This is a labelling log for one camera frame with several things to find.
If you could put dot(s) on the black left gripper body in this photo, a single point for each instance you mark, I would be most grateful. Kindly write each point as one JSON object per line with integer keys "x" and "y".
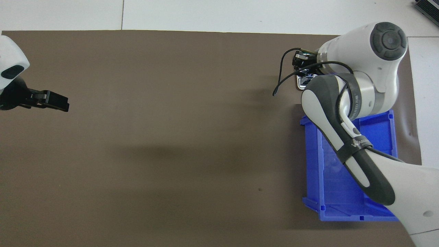
{"x": 10, "y": 97}

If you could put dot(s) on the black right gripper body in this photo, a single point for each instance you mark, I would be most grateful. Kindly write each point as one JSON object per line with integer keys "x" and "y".
{"x": 303, "y": 61}

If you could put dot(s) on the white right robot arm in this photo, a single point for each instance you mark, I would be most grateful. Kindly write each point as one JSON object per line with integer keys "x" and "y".
{"x": 377, "y": 85}

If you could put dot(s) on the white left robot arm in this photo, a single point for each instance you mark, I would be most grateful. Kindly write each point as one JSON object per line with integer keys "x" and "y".
{"x": 10, "y": 51}

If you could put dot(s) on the grey metal tray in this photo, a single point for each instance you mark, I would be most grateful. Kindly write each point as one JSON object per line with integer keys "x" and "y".
{"x": 299, "y": 85}

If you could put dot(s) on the blue plastic storage bin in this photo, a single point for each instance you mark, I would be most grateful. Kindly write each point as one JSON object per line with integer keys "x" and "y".
{"x": 336, "y": 185}

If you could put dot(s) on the brown table mat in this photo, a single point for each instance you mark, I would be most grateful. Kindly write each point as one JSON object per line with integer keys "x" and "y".
{"x": 171, "y": 137}

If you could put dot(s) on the grey ribbed device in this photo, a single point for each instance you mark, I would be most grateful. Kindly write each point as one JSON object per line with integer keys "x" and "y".
{"x": 428, "y": 8}

